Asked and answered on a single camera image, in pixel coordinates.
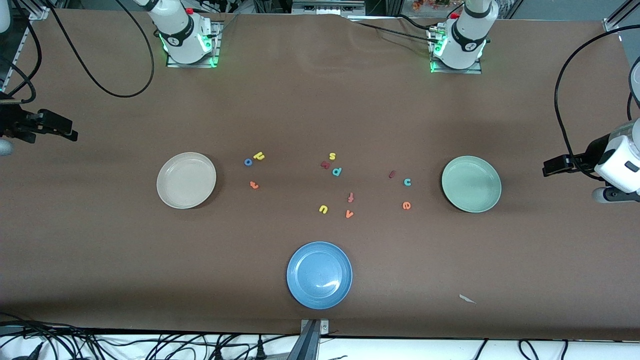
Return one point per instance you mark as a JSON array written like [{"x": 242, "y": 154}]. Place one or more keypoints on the green plate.
[{"x": 471, "y": 184}]

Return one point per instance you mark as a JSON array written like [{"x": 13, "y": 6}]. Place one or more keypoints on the dark red letter n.
[{"x": 325, "y": 164}]

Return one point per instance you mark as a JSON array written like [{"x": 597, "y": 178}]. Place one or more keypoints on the brown table cover sheet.
[{"x": 320, "y": 100}]

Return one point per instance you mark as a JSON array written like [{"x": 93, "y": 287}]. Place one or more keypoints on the blue plate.
[{"x": 320, "y": 275}]

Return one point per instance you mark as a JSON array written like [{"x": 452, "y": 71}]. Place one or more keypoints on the white paper scrap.
[{"x": 467, "y": 299}]

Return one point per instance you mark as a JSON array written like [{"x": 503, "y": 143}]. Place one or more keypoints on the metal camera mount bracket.
[{"x": 311, "y": 345}]

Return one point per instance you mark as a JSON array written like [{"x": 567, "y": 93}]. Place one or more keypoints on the black power plug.
[
  {"x": 260, "y": 350},
  {"x": 218, "y": 354}
]

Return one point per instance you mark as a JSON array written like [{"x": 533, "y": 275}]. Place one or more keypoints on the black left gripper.
[{"x": 593, "y": 153}]

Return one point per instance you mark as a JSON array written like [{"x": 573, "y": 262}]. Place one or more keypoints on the aluminium frame profile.
[
  {"x": 39, "y": 11},
  {"x": 611, "y": 26}
]

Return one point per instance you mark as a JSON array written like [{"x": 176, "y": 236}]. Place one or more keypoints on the orange flowers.
[{"x": 430, "y": 4}]

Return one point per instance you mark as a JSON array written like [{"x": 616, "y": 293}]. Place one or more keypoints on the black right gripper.
[{"x": 11, "y": 121}]

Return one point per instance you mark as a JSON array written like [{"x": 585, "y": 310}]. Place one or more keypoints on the beige brown plate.
[{"x": 185, "y": 181}]

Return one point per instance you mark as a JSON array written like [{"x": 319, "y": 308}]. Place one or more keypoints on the yellow letter n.
[{"x": 258, "y": 156}]

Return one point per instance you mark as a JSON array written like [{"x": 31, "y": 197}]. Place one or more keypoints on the aluminium table edge rail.
[{"x": 19, "y": 55}]

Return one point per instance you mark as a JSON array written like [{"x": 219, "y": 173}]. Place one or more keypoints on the grey power box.
[{"x": 327, "y": 7}]

